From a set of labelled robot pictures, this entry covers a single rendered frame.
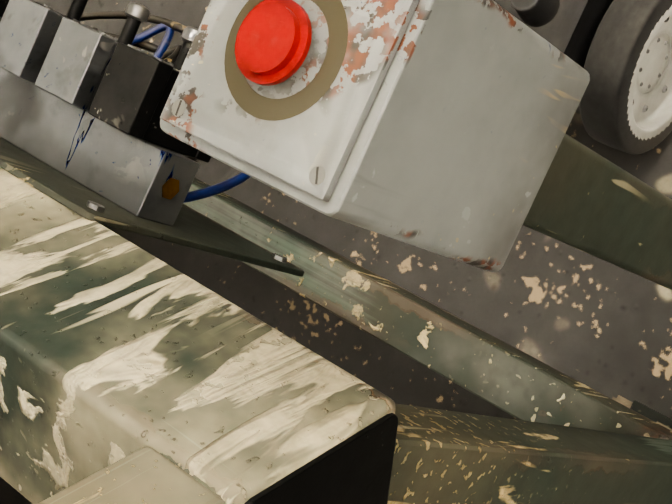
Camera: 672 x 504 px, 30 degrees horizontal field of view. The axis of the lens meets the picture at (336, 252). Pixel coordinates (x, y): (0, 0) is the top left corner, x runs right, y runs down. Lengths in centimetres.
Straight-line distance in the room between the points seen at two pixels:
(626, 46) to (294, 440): 79
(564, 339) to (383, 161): 96
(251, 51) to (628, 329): 96
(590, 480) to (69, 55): 48
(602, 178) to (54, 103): 40
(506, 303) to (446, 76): 97
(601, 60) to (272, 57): 80
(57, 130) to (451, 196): 41
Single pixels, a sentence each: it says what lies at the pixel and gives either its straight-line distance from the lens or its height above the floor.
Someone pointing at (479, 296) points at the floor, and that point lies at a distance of 155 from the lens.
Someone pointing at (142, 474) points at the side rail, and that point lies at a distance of 60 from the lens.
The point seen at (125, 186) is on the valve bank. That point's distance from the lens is 88.
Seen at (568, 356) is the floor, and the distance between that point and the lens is 149.
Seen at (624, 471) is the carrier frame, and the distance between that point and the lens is 101.
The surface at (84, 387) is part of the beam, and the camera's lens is 65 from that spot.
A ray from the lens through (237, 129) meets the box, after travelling 58.
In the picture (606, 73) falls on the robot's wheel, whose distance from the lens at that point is 133.
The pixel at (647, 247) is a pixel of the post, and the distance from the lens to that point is 92.
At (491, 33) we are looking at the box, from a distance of 59.
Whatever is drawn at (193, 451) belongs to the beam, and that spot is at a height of 90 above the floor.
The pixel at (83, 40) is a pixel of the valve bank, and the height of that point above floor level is 76.
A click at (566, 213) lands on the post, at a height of 66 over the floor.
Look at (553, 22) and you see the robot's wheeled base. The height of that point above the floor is 21.
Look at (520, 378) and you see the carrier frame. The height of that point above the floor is 18.
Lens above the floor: 137
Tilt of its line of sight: 55 degrees down
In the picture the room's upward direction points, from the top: 73 degrees counter-clockwise
